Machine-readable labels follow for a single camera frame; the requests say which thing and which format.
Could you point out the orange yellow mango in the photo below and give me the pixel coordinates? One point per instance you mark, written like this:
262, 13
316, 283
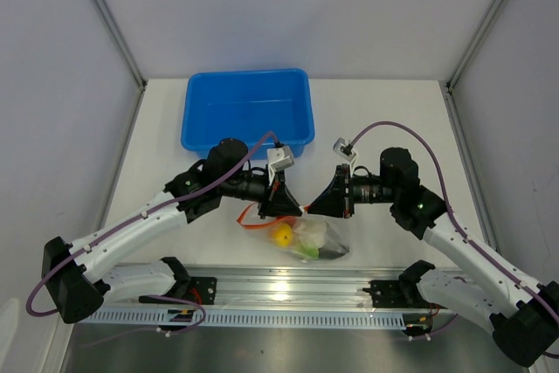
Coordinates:
282, 235

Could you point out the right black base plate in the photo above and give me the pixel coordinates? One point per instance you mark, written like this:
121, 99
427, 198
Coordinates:
394, 294

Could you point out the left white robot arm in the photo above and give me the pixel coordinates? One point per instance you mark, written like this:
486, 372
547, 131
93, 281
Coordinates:
83, 275

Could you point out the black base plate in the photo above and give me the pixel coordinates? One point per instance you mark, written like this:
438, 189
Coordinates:
201, 290
394, 294

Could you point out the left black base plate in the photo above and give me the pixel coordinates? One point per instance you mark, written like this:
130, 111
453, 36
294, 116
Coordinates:
201, 290

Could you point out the aluminium rail frame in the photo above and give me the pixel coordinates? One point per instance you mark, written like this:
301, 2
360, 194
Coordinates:
469, 87

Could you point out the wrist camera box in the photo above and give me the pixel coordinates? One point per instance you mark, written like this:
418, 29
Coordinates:
278, 159
346, 151

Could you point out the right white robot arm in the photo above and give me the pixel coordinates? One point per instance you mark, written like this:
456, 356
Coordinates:
517, 310

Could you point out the white cauliflower with leaves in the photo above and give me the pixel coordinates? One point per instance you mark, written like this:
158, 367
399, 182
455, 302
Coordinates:
309, 236

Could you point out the clear orange-zip plastic bag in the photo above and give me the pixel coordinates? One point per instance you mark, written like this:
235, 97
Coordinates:
261, 228

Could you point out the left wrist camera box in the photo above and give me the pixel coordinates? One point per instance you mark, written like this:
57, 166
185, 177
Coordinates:
278, 159

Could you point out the white slotted cable duct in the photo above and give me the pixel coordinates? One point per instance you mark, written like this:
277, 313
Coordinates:
217, 317

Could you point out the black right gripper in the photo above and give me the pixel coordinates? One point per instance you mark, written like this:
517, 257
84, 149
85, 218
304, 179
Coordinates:
334, 201

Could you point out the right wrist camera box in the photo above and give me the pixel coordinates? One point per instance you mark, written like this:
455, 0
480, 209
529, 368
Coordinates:
346, 151

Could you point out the grey toy fish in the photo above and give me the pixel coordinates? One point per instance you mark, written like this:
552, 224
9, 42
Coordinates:
332, 251

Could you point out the blue plastic bin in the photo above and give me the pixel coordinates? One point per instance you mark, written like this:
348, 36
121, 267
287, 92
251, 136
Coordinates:
246, 104

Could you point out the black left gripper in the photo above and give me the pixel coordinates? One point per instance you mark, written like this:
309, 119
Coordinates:
280, 202

